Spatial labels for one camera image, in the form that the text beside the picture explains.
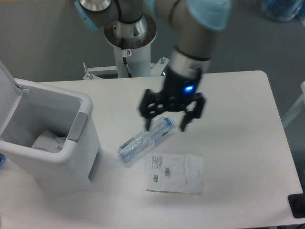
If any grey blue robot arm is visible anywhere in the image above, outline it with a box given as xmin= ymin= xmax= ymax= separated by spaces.
xmin=74 ymin=0 xmax=232 ymax=130

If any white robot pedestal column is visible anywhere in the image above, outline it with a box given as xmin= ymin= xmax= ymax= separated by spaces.
xmin=104 ymin=13 xmax=157 ymax=78

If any white plastic package bag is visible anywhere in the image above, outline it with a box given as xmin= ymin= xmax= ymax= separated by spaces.
xmin=146 ymin=154 xmax=203 ymax=195

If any clear plastic water bottle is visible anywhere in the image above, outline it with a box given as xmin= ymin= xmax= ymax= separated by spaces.
xmin=118 ymin=116 xmax=175 ymax=164

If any black cable on pedestal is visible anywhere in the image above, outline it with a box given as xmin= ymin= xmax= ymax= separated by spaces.
xmin=120 ymin=37 xmax=132 ymax=78

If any blue plastic bag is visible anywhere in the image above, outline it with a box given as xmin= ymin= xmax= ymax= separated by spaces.
xmin=261 ymin=0 xmax=305 ymax=22

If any black device at table edge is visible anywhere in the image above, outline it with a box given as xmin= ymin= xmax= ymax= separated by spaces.
xmin=288 ymin=193 xmax=305 ymax=219

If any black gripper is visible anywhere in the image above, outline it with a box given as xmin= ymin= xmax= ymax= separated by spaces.
xmin=139 ymin=66 xmax=206 ymax=132

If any white trash can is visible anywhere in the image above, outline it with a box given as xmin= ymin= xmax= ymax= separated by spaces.
xmin=0 ymin=65 xmax=101 ymax=189

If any white trash inside can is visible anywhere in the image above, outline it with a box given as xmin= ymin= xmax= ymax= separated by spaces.
xmin=32 ymin=130 xmax=67 ymax=153

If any white frame at right edge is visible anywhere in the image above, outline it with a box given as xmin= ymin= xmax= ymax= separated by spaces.
xmin=282 ymin=82 xmax=305 ymax=128

